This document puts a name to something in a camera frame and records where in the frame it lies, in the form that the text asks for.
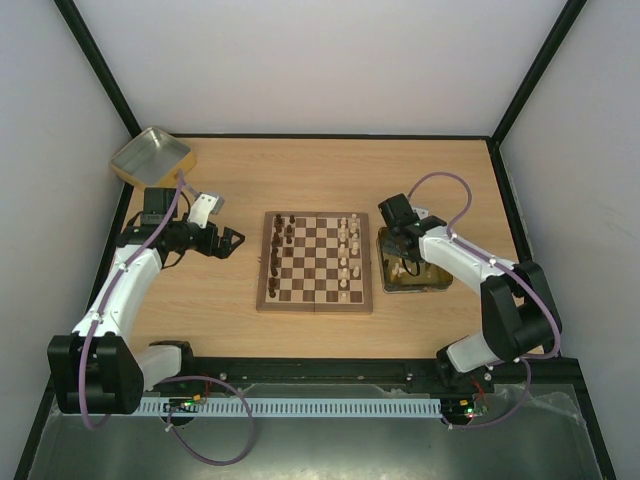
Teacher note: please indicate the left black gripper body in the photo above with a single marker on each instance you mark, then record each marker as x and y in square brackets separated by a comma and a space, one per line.
[205, 247]

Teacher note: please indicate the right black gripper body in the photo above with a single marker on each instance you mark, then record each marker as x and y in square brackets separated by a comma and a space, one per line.
[400, 250]

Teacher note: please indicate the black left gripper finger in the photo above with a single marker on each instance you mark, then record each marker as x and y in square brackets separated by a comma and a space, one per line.
[230, 234]
[227, 245]

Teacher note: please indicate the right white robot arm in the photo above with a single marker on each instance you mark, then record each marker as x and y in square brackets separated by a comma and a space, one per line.
[518, 316]

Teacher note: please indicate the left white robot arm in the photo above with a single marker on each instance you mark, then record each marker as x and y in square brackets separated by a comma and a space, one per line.
[108, 324]

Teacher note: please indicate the wooden chess board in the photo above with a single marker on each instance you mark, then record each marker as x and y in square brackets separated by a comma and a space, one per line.
[300, 264]

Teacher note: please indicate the gold green tin box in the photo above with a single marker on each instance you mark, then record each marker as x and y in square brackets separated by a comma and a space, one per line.
[401, 275]

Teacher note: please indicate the empty silver tin lid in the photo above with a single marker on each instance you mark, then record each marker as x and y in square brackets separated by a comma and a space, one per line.
[153, 158]

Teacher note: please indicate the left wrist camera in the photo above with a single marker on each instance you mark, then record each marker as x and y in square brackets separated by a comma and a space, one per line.
[205, 205]

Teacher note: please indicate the black aluminium frame rail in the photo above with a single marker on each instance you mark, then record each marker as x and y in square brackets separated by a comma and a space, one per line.
[320, 370]

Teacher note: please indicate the white slotted cable duct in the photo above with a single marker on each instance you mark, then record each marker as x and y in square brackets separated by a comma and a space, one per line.
[295, 408]

